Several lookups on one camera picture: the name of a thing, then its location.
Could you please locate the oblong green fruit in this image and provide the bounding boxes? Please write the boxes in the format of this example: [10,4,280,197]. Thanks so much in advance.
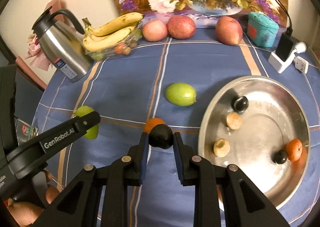
[75,106,99,140]

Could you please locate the small yellow round fruit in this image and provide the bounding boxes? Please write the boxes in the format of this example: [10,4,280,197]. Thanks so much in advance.
[213,139,231,158]

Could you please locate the orange tangerine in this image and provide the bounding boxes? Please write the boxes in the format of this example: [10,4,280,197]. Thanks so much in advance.
[286,139,303,162]
[143,118,165,133]

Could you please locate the tan round fruit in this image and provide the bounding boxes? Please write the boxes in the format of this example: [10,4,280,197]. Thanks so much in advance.
[226,112,242,130]

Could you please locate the person's left hand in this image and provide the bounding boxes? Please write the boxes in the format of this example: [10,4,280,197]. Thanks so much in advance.
[7,170,60,226]

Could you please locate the clear glass cup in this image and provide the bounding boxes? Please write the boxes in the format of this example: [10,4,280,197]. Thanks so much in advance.
[15,118,39,145]

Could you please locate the stainless steel thermos jug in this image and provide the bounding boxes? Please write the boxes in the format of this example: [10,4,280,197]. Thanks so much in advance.
[32,7,94,82]

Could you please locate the large stainless steel basin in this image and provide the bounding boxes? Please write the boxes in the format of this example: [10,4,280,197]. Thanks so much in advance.
[198,75,310,209]

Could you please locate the lower yellow banana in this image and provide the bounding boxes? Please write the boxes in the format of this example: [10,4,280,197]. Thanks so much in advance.
[82,22,138,51]

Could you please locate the yellow banana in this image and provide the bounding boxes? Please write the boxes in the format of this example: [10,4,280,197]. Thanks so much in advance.
[82,12,144,37]
[82,22,138,51]

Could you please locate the clear plastic fruit tray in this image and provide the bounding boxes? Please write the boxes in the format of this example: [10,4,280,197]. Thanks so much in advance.
[85,23,142,61]

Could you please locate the blue plaid tablecloth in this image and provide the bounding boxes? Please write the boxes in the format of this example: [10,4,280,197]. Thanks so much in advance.
[33,29,319,226]

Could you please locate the round green fruit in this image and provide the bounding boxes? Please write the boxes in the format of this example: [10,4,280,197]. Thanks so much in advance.
[165,82,196,107]

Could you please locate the upper yellow banana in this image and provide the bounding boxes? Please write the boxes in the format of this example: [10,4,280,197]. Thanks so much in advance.
[82,12,144,37]

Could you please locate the pale pink apple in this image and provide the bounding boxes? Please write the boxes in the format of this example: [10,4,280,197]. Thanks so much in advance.
[142,20,168,42]

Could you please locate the white power strip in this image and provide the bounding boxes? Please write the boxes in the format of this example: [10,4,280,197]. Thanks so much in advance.
[268,51,295,74]

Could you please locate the white plug adapter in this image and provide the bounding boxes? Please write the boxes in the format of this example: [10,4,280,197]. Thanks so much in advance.
[294,56,309,74]

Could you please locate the red apple middle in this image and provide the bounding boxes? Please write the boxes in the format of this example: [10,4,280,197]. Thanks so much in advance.
[167,15,196,40]

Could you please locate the red apple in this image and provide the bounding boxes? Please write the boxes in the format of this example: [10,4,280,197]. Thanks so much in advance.
[215,16,243,46]
[167,15,196,40]

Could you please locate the black power adapter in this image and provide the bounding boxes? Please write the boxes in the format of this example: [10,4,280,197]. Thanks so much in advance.
[276,27,297,62]

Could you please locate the teal tin box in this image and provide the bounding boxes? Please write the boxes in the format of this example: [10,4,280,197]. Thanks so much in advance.
[247,12,279,48]

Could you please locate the red apple right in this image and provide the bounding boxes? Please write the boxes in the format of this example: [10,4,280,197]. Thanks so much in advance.
[215,16,243,46]

